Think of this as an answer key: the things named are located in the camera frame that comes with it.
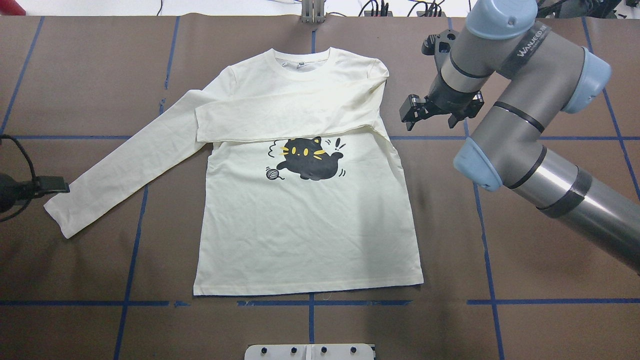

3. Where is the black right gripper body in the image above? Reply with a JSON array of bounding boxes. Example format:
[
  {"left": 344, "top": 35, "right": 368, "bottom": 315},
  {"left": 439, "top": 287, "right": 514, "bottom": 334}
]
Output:
[{"left": 425, "top": 75, "right": 485, "bottom": 128}]

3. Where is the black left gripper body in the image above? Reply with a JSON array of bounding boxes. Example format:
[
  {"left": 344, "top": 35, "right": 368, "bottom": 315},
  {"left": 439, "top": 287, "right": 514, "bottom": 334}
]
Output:
[{"left": 0, "top": 173, "right": 35, "bottom": 214}]

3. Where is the cream long-sleeve cat shirt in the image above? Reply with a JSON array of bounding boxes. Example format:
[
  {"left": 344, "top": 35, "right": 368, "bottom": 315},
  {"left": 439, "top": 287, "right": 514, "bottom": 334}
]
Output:
[{"left": 44, "top": 47, "right": 424, "bottom": 296}]

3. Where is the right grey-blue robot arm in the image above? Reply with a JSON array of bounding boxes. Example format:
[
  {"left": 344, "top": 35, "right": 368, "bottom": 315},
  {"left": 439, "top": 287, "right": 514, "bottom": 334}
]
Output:
[{"left": 399, "top": 0, "right": 640, "bottom": 272}]

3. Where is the red cylinder bottle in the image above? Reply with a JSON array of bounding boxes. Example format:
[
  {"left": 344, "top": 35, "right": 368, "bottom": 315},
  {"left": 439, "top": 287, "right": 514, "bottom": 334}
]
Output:
[{"left": 0, "top": 0, "right": 26, "bottom": 16}]

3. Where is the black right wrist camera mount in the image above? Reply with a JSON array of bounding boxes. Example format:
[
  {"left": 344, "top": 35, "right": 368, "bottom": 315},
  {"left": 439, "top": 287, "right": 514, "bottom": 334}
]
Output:
[{"left": 421, "top": 29, "right": 459, "bottom": 71}]

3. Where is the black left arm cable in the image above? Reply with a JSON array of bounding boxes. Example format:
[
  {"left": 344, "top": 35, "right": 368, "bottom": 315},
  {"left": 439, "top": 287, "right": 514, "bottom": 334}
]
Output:
[{"left": 0, "top": 134, "right": 38, "bottom": 223}]

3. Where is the aluminium frame post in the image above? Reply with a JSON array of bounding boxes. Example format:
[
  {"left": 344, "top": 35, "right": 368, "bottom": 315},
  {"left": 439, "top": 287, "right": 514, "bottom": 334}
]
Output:
[{"left": 299, "top": 0, "right": 326, "bottom": 24}]

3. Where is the white camera mast with base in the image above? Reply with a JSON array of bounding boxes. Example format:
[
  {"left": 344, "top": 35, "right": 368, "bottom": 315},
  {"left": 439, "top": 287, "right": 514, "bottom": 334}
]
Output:
[{"left": 244, "top": 342, "right": 377, "bottom": 360}]

